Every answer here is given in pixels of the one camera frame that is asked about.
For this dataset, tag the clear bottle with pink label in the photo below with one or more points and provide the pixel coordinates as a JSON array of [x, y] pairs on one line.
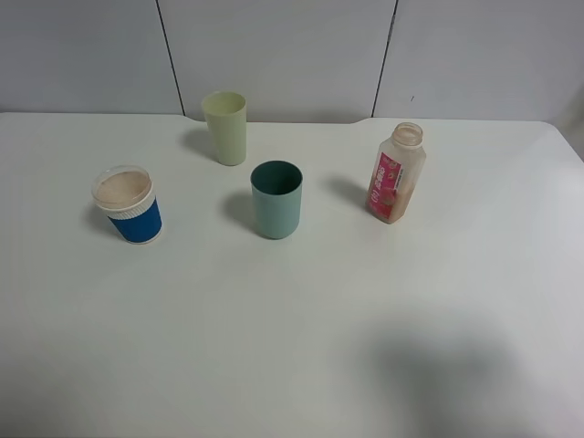
[[398, 166]]

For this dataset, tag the pale yellow plastic cup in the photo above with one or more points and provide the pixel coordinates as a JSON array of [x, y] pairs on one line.
[[225, 115]]

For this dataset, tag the blue cup with clear lid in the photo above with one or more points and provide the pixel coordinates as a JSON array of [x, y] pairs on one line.
[[125, 194]]

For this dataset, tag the teal plastic cup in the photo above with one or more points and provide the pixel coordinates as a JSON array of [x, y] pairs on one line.
[[276, 192]]

